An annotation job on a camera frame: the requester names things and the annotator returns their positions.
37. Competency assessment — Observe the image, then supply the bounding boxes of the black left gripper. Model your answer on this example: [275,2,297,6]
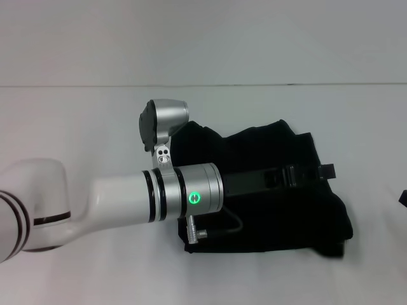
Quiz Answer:
[222,164,336,196]

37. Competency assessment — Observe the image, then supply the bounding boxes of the black shirt with FREE print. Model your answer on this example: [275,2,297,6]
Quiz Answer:
[168,119,354,255]

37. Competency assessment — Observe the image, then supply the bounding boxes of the silver metal connector plug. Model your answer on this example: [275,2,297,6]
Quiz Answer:
[186,214,205,245]

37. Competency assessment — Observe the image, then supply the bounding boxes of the reddish brown cable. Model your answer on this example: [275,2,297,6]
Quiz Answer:
[198,206,244,238]

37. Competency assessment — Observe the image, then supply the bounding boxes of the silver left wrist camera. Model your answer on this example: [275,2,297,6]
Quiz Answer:
[138,98,189,174]

